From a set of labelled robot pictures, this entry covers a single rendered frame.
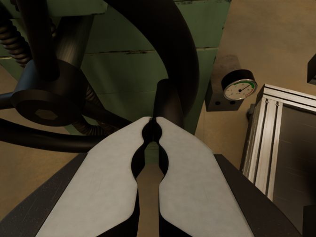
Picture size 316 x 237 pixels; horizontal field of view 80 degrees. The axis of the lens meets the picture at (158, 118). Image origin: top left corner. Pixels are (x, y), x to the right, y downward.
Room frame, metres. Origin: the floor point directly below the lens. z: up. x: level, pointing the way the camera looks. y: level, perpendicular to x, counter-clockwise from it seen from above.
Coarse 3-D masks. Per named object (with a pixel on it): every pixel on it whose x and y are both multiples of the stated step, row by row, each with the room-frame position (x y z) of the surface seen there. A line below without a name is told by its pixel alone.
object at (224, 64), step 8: (216, 56) 0.36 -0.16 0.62; (224, 56) 0.36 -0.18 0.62; (232, 56) 0.36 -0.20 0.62; (216, 64) 0.34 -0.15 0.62; (224, 64) 0.33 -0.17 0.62; (232, 64) 0.33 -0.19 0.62; (216, 72) 0.31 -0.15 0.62; (224, 72) 0.31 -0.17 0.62; (216, 80) 0.29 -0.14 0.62; (208, 88) 0.28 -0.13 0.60; (216, 88) 0.26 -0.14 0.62; (208, 96) 0.27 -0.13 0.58; (216, 96) 0.25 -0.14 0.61; (208, 104) 0.26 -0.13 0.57; (216, 104) 0.25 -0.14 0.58; (224, 104) 0.25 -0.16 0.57; (232, 104) 0.25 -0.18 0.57; (240, 104) 0.25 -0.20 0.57
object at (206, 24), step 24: (192, 0) 0.29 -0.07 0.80; (216, 0) 0.29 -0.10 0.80; (96, 24) 0.30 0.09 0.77; (120, 24) 0.30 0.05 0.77; (192, 24) 0.29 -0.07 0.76; (216, 24) 0.29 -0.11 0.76; (0, 48) 0.31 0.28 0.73; (96, 48) 0.30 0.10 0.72; (120, 48) 0.30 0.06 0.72; (144, 48) 0.30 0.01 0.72
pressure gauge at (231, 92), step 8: (232, 72) 0.25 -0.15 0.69; (240, 72) 0.24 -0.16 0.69; (248, 72) 0.24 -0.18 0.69; (224, 80) 0.24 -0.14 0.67; (232, 80) 0.23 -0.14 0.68; (240, 80) 0.22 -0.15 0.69; (248, 80) 0.22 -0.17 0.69; (224, 88) 0.23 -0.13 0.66; (232, 88) 0.22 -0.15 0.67; (240, 88) 0.22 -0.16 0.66; (248, 88) 0.22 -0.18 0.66; (256, 88) 0.22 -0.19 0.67; (224, 96) 0.22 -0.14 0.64; (232, 96) 0.22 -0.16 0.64; (240, 96) 0.22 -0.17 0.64; (248, 96) 0.22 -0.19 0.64
